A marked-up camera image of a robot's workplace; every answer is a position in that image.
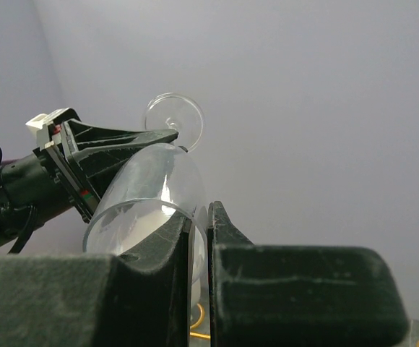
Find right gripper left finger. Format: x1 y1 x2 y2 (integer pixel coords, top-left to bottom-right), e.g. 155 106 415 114
0 213 193 346

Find gold wire glass rack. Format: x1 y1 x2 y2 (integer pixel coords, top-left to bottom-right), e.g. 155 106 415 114
189 302 419 346

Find clear wine glass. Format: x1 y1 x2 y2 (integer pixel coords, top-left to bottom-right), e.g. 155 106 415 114
83 93 207 307

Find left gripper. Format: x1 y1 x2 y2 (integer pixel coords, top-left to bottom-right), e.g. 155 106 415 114
36 108 178 223

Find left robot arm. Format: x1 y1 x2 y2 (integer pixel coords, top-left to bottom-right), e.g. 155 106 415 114
0 108 178 254

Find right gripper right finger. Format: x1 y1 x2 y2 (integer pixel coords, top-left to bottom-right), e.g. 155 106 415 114
207 201 409 346

